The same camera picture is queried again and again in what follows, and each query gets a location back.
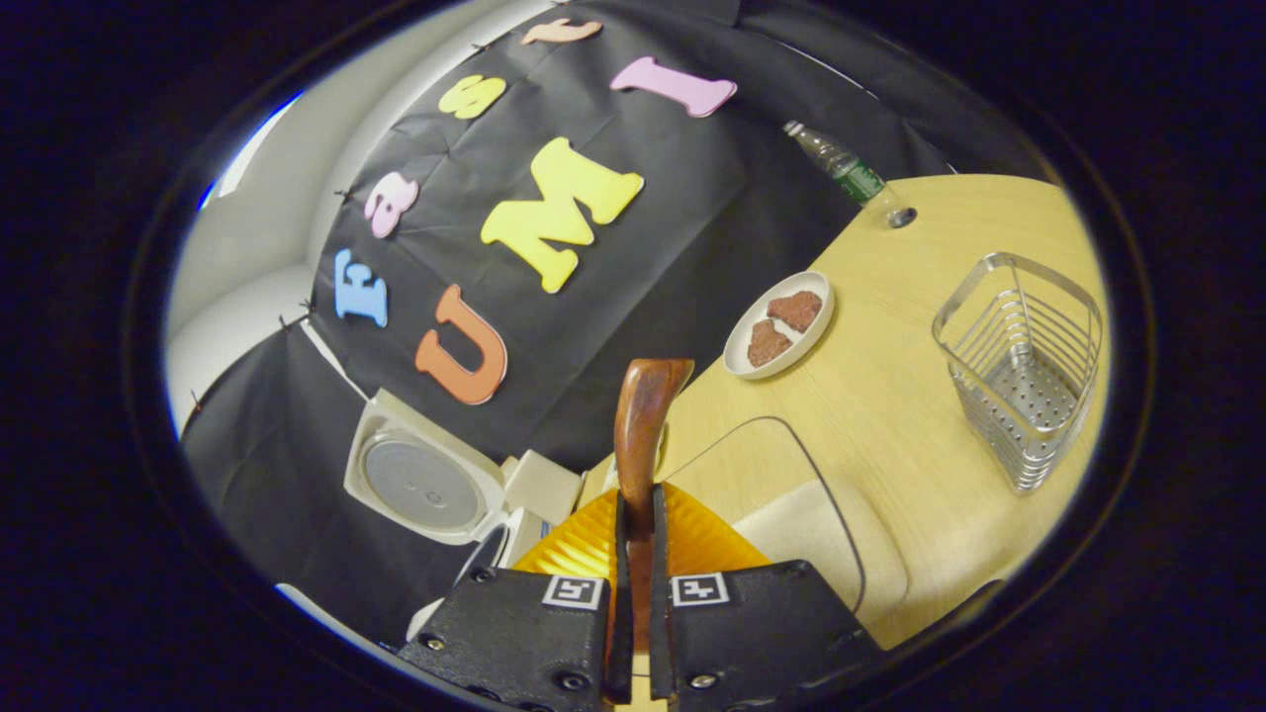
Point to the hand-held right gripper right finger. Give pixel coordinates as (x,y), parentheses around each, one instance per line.
(661,633)

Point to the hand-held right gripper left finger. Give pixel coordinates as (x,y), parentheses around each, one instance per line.
(620,613)

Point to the brown wooden spoon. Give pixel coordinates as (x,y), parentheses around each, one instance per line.
(641,425)

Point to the white rice cooker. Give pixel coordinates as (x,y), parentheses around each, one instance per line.
(425,485)

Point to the white toaster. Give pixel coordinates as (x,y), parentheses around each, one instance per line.
(542,485)

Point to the brown meat piece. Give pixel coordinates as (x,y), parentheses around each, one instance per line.
(796,310)
(768,344)

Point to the white round plate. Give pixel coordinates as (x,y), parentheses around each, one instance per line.
(813,342)

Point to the small grey bottle cap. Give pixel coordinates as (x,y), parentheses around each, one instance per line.
(901,217)

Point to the green label water bottle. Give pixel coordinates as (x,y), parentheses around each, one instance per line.
(851,176)

